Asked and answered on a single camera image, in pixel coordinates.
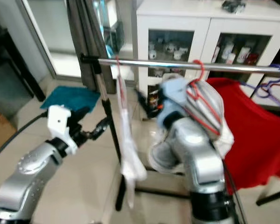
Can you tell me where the red clothes hanger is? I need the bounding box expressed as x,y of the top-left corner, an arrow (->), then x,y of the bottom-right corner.
114,56 -> 125,94
187,60 -> 222,136

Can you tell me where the cardboard box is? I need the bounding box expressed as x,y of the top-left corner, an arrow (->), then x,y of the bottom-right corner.
0,107 -> 14,157

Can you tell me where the chrome clothes rail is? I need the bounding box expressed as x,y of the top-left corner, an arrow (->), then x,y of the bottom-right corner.
82,55 -> 280,75

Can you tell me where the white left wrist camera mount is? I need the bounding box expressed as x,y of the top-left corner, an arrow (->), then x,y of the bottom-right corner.
48,105 -> 80,154

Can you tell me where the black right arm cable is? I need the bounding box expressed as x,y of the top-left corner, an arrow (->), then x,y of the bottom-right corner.
222,159 -> 248,224

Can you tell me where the black clothes rack frame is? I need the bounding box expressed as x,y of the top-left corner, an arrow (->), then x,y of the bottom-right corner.
82,55 -> 280,211

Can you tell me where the grey curtain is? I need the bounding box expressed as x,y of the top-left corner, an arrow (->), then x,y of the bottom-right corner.
65,0 -> 108,91

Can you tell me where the black side table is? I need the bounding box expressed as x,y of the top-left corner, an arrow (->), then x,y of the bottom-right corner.
0,5 -> 45,117

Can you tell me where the small dark object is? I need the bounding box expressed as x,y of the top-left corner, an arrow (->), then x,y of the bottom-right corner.
222,0 -> 247,14

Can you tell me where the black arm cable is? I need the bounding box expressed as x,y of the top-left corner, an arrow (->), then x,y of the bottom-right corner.
222,159 -> 248,224
0,111 -> 49,164

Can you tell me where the white glass-door cabinet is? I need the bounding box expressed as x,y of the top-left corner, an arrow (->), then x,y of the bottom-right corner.
133,0 -> 280,108

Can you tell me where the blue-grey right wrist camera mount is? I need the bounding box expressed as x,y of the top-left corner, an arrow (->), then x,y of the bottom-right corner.
161,78 -> 196,131

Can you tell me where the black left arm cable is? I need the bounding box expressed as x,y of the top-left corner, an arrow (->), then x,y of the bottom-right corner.
0,111 -> 49,164

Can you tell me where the teal floor mat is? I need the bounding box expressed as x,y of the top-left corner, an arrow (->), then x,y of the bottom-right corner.
40,85 -> 98,112

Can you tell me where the white striped t-shirt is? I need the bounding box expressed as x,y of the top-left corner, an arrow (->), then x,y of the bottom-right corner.
114,77 -> 147,208

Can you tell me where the red t-shirt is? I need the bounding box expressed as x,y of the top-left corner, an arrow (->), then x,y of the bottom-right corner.
205,77 -> 280,189

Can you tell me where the glass sliding door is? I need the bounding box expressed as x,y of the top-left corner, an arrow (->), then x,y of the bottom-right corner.
19,0 -> 136,77

